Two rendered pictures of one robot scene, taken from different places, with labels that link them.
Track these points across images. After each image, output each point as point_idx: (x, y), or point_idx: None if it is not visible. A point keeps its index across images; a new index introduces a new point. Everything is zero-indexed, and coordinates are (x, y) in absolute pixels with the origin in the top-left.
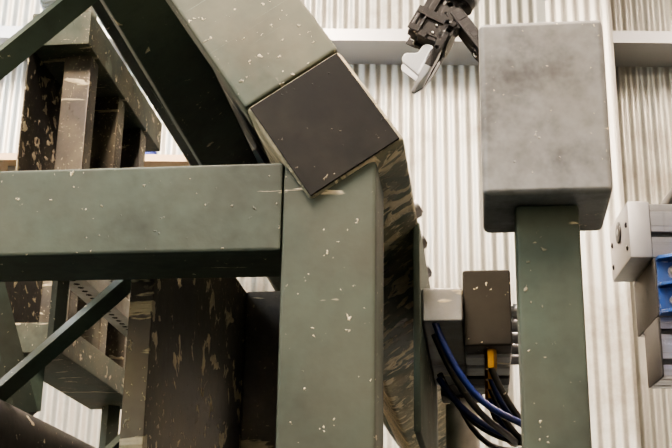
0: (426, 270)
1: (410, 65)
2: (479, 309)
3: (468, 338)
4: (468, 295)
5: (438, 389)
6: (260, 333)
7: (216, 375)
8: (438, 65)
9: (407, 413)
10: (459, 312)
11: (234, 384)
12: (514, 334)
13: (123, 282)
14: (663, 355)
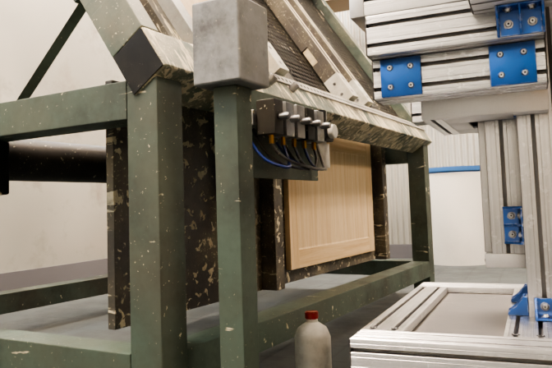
0: (264, 95)
1: None
2: (262, 117)
3: (258, 131)
4: (258, 112)
5: (360, 124)
6: None
7: (190, 149)
8: None
9: (349, 136)
10: (251, 121)
11: (213, 148)
12: (301, 121)
13: None
14: (411, 112)
